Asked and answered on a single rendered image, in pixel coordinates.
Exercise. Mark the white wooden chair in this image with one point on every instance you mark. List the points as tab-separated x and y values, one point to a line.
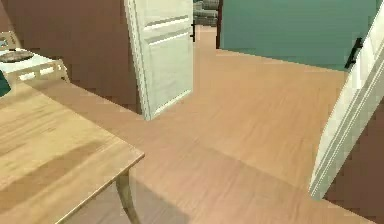
30	66

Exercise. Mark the grey round cushion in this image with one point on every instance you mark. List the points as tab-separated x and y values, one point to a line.
15	56

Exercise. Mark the grey sofa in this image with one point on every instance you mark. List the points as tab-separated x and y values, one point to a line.
206	12

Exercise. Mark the light wooden table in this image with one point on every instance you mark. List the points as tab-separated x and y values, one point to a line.
50	140

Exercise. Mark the dark green object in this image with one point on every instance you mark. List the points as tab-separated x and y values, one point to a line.
3	85

